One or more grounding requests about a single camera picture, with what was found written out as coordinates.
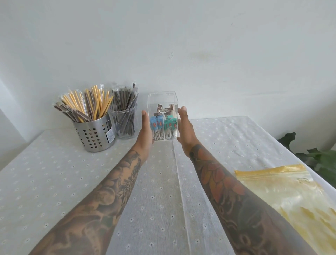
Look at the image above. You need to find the person's left hand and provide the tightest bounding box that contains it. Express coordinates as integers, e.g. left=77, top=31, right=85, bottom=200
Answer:
left=133, top=110, right=155, bottom=161

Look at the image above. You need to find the bunch of brown sachets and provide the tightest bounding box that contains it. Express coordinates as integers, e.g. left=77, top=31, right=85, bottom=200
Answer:
left=156, top=104, right=175, bottom=114

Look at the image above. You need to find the person's left forearm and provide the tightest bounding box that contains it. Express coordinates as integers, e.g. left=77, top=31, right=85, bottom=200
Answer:
left=28, top=147, right=149, bottom=255

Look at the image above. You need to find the bunch of yellow and brown wrapped straws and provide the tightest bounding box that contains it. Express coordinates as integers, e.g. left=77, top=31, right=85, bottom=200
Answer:
left=54, top=84, right=114, bottom=123

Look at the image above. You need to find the white floral dotted tablecloth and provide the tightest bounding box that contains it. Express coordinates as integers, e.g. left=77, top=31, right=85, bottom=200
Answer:
left=0, top=116, right=336, bottom=255

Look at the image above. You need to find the bunch of dark wrapped straws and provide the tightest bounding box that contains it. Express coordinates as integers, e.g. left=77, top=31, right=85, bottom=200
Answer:
left=109, top=83, right=139, bottom=136

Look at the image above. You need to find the bunch of teal sachets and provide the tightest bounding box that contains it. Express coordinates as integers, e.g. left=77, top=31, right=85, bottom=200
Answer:
left=164, top=114, right=179, bottom=139

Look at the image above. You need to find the perforated metal utensil holder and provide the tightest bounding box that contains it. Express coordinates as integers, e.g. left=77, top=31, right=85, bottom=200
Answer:
left=72, top=113, right=116, bottom=152

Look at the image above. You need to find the clear acrylic box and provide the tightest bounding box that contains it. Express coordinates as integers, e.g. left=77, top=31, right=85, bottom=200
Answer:
left=147, top=91, right=179, bottom=141

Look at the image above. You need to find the person's right hand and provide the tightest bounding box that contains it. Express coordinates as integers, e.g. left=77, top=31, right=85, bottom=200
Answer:
left=176, top=106, right=200, bottom=158

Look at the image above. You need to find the person's right forearm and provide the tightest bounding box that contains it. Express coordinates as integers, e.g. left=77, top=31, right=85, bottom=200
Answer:
left=188, top=143, right=319, bottom=255

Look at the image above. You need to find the bunch of blue sachets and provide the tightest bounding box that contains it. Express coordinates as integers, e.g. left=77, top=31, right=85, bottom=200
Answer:
left=150, top=117, right=165, bottom=140

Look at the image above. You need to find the clear plastic cup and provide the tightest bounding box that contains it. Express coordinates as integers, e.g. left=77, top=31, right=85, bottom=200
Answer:
left=108, top=103, right=139, bottom=139

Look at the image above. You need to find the green leafy plant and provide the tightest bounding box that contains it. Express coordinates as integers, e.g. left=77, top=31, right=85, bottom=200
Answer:
left=277, top=132, right=336, bottom=188

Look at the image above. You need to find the yellow zip bag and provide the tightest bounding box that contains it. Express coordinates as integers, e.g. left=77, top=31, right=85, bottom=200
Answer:
left=234, top=164, right=336, bottom=255

